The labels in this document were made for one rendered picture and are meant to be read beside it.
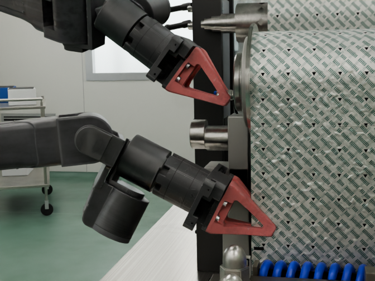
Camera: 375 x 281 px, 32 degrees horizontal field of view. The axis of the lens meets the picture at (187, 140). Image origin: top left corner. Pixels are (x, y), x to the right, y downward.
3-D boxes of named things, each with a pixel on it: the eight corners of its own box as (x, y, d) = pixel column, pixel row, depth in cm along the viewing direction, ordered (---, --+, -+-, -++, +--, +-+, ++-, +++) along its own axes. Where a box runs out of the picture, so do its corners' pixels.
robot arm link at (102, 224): (82, 120, 74) (83, 115, 82) (37, 209, 74) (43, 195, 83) (174, 165, 76) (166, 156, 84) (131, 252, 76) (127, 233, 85)
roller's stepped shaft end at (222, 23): (203, 34, 109) (202, 14, 109) (238, 33, 108) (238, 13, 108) (200, 33, 106) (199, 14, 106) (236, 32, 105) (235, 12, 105)
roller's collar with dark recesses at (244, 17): (240, 43, 110) (239, 4, 109) (275, 42, 109) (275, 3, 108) (234, 42, 104) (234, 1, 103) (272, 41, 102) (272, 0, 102)
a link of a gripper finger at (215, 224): (259, 261, 76) (189, 224, 77) (265, 243, 83) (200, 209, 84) (285, 212, 75) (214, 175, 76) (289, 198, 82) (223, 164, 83)
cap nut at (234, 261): (221, 277, 75) (220, 239, 74) (253, 279, 74) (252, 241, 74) (216, 288, 71) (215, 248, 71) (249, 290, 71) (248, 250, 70)
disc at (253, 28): (258, 129, 91) (257, 22, 88) (262, 129, 91) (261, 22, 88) (245, 150, 76) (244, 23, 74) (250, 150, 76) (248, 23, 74)
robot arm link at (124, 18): (82, 28, 86) (100, -8, 83) (107, 17, 92) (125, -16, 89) (123, 58, 85) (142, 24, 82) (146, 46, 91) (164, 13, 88)
